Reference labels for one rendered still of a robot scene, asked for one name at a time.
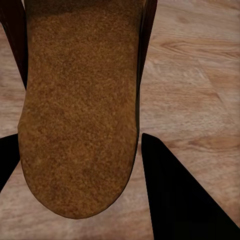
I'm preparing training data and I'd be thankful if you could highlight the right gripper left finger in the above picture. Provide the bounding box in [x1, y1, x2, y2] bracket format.
[0, 134, 20, 192]

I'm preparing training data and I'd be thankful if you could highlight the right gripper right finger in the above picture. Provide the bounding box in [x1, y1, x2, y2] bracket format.
[141, 133, 240, 240]

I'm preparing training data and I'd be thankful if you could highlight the sandal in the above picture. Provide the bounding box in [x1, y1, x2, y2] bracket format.
[0, 0, 158, 220]

